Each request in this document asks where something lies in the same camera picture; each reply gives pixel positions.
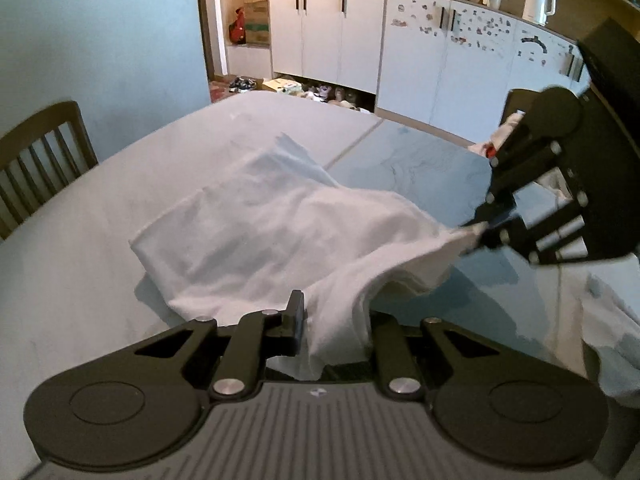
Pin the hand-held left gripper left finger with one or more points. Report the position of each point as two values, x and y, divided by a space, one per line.
299 327

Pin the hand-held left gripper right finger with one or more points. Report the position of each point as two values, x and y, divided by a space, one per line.
389 352

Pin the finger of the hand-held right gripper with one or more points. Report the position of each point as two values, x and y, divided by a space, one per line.
520 170
545 230

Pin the white garment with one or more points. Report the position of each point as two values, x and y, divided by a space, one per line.
280 240

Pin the pale crumpled clothes pile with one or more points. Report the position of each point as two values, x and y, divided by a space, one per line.
607 330

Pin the white and red cloth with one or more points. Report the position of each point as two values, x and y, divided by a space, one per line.
495 137

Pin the white cabinet with stickers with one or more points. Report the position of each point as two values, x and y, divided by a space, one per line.
450 70

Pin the white electric kettle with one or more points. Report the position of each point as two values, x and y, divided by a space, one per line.
536 5

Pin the row of shoes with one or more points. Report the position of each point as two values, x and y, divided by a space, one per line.
325 94

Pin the yellow paper bag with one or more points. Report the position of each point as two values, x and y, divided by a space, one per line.
280 85

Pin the cardboard box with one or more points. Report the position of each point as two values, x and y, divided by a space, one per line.
256 22

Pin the red bag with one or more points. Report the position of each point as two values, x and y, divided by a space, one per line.
237 27

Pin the wooden slatted chair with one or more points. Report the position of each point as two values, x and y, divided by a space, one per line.
35 160

